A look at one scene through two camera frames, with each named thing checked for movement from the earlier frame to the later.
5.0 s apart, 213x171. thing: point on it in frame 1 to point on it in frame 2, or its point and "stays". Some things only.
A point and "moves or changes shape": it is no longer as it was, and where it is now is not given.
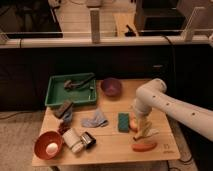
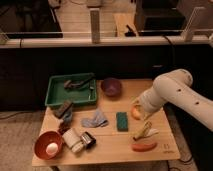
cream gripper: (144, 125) to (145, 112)
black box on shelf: (155, 16) stays
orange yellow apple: (133, 123) moves or changes shape
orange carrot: (141, 147) stays
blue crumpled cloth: (95, 121) stays
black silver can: (87, 140) stays
